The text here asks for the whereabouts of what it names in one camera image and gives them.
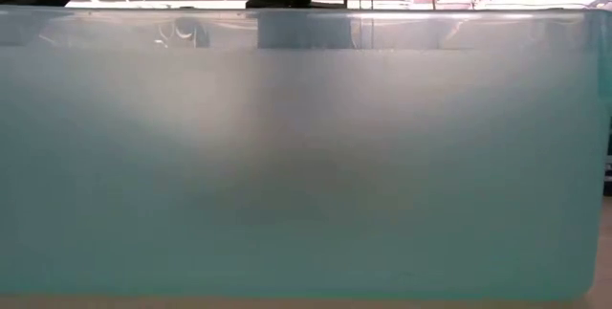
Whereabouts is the green translucent plastic bin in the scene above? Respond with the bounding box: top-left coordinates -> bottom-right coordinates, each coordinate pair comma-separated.
0,5 -> 607,301

